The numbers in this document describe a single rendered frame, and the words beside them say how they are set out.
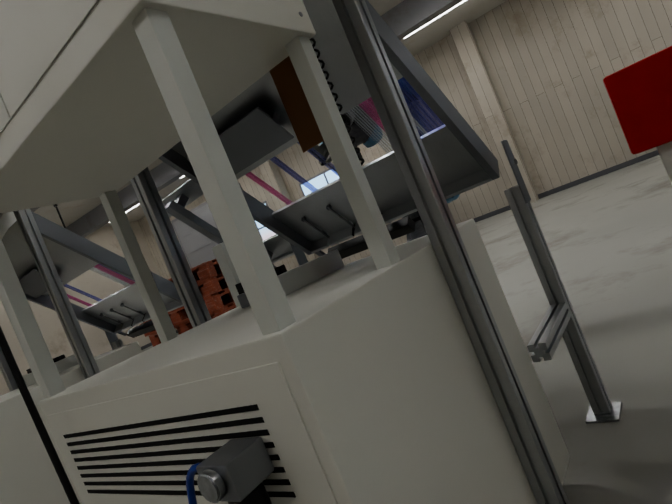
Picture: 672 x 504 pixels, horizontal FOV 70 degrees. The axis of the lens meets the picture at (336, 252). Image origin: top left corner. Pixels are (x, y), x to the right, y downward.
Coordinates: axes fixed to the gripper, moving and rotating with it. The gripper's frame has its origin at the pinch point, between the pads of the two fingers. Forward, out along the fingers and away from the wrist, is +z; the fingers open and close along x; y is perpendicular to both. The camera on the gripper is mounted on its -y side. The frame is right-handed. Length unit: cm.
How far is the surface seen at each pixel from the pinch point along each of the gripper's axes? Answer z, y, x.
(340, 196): -1.2, -11.9, -5.1
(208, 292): -158, -125, -332
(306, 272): 39.3, -4.9, 4.0
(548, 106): -678, -374, -71
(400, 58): 9.8, 16.1, 38.0
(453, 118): 3.5, -4.1, 38.0
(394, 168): -1.1, -11.3, 15.2
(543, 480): 70, -43, 41
